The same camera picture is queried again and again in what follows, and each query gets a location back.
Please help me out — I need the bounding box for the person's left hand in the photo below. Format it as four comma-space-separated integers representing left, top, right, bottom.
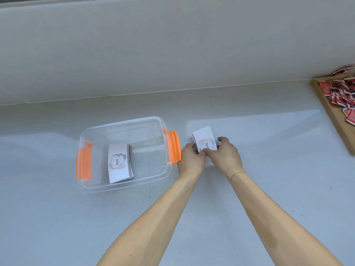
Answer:
177, 143, 207, 180

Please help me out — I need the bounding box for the person's right hand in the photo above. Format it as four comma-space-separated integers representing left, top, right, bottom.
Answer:
205, 137, 245, 179

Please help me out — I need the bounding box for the stack of white printed cards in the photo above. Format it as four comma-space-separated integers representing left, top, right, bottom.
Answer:
191, 126, 218, 167

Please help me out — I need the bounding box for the person's right forearm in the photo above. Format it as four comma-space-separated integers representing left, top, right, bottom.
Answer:
226, 170, 344, 266

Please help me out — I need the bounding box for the person's left forearm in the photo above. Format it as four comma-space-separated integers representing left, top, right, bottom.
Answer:
97, 173, 199, 266

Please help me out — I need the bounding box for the clear plastic storage box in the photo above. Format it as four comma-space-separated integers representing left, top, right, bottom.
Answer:
76, 116, 181, 194

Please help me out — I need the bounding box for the pile of white printed cards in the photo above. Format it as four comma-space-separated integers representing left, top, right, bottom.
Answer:
108, 143, 135, 184

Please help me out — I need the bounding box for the wooden tray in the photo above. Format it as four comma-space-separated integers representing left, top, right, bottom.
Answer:
310, 76, 355, 156

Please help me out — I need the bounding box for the heap of red packets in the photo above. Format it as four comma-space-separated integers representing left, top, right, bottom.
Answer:
318, 67, 355, 125

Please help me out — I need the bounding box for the orange box latch handle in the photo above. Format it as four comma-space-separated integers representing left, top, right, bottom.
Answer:
163, 129, 181, 167
76, 141, 93, 183

